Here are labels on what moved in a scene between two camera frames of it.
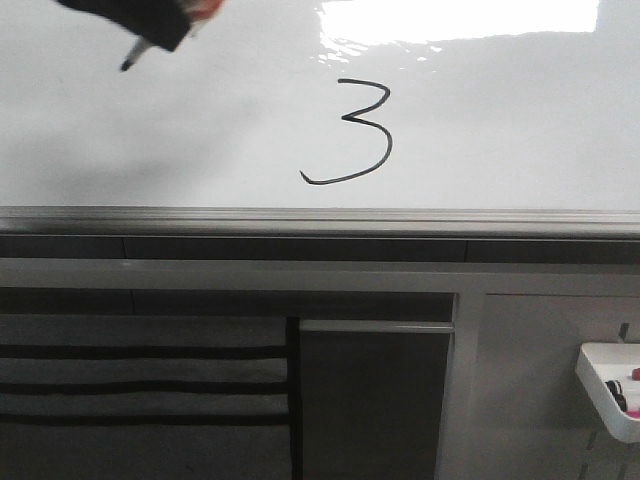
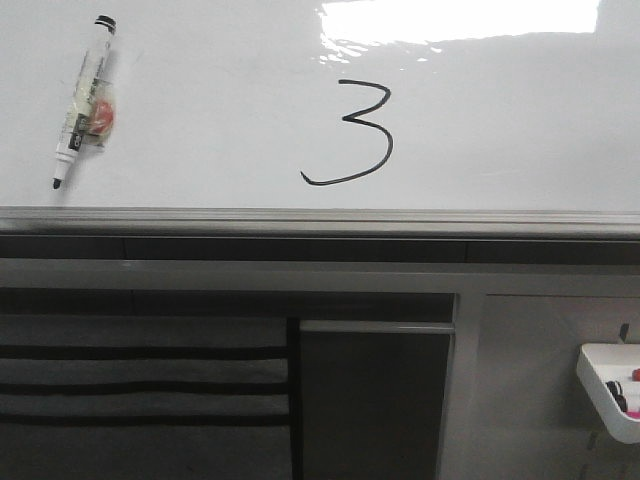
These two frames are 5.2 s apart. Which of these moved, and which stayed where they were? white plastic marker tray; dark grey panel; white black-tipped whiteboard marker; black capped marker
Moved: white black-tipped whiteboard marker
Stayed: black capped marker; white plastic marker tray; dark grey panel
